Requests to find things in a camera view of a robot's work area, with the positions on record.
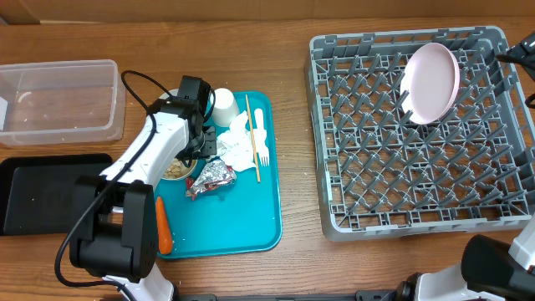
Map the grey bowl with rice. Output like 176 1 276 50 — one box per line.
160 89 179 100

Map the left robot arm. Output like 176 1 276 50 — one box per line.
54 75 217 300

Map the white plastic cup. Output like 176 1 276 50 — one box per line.
210 88 240 127

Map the clear plastic storage bin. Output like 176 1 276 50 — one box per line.
1 59 125 146

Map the orange carrot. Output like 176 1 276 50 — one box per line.
155 196 173 255

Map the black plastic waste bin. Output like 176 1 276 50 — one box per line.
1 153 112 236

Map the silver red foil wrapper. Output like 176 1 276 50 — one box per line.
186 159 237 200

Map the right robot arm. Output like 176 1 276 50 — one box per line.
382 27 534 300

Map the crumpled white napkin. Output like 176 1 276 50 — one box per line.
217 111 256 172

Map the grey dishwasher rack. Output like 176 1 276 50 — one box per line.
304 26 534 241

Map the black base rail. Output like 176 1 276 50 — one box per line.
178 290 396 301

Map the wooden chopstick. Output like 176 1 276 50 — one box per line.
245 94 261 183

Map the pink round plate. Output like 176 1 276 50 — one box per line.
400 43 461 125

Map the white plastic fork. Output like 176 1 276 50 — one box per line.
254 108 269 166

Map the white bowl with peanuts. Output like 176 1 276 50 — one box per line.
162 158 197 181

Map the teal serving tray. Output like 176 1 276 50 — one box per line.
155 90 283 260

